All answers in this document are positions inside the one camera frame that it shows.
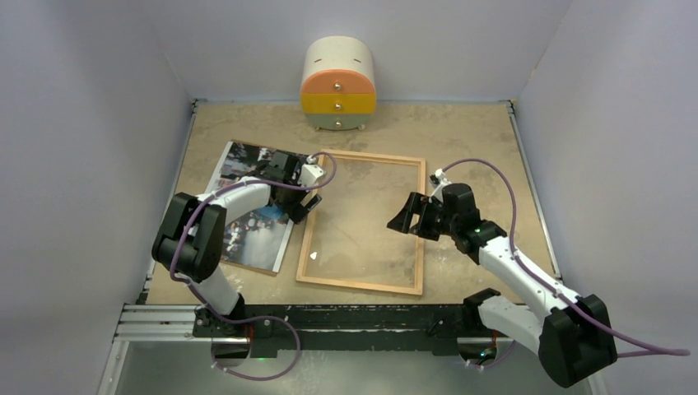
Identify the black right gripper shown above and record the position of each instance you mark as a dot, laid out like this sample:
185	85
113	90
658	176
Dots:
418	204

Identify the clear acrylic frame pane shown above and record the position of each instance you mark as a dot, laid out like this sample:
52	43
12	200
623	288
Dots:
346	242

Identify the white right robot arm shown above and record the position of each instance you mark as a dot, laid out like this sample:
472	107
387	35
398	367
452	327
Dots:
553	322

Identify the printed photo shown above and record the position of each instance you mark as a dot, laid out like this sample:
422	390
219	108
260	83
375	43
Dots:
258	239

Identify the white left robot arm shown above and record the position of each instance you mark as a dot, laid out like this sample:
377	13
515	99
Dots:
190	238

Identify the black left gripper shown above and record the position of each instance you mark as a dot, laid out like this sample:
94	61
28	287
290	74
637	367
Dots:
295	211

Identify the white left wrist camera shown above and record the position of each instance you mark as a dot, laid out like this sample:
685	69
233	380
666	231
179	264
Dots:
311	175

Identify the aluminium extrusion rail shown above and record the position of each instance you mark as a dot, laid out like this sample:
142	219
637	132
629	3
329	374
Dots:
171	323

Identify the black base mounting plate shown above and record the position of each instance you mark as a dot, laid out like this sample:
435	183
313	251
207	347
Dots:
441	329

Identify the round three-drawer mini cabinet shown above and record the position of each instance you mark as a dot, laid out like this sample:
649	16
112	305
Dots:
338	90

